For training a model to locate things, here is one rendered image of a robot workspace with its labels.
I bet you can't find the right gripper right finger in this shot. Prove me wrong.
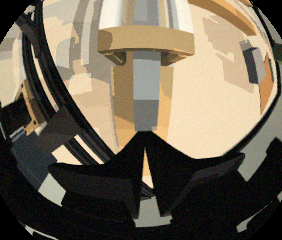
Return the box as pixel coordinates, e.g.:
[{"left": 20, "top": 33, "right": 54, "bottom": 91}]
[{"left": 145, "top": 131, "right": 245, "bottom": 217}]

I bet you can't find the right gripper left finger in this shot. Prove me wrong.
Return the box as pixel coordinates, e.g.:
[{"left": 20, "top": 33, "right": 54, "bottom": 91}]
[{"left": 48, "top": 131, "right": 145, "bottom": 219}]

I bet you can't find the brown clipboard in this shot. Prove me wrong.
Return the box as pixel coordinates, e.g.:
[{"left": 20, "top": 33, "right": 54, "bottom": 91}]
[{"left": 259, "top": 52, "right": 275, "bottom": 115}]

